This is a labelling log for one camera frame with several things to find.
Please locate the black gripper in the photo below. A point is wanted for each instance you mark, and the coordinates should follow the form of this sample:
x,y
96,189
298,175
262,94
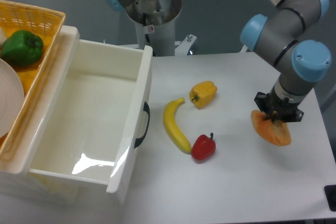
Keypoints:
x,y
276,108

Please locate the orange triangle bread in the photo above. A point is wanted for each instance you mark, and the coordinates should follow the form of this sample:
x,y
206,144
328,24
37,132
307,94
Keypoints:
x,y
276,133

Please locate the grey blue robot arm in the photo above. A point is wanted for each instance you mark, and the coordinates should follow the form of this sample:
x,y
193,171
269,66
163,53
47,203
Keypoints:
x,y
301,64

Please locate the yellow bell pepper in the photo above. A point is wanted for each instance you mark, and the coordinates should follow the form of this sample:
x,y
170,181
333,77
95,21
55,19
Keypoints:
x,y
203,93

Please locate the red bell pepper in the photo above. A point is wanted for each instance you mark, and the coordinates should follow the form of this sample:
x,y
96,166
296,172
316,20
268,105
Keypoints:
x,y
204,147

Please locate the black device at edge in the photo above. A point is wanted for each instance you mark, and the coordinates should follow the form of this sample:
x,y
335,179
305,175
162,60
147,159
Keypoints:
x,y
330,193

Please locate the yellow banana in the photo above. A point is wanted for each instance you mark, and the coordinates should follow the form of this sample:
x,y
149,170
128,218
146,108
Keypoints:
x,y
172,128

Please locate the white plastic drawer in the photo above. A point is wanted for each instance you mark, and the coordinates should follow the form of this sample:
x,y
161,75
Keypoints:
x,y
99,119

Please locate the yellow woven basket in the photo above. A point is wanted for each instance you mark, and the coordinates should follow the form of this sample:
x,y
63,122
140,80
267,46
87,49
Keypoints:
x,y
32,32

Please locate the green bell pepper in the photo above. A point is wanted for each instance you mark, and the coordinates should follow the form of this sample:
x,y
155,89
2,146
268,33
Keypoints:
x,y
22,49

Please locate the white plate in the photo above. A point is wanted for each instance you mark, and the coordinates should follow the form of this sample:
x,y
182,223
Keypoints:
x,y
12,96

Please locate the white drawer cabinet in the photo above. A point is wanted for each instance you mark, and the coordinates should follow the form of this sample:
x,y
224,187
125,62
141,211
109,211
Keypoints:
x,y
20,146

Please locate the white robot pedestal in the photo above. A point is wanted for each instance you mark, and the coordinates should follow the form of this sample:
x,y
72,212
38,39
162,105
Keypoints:
x,y
154,22

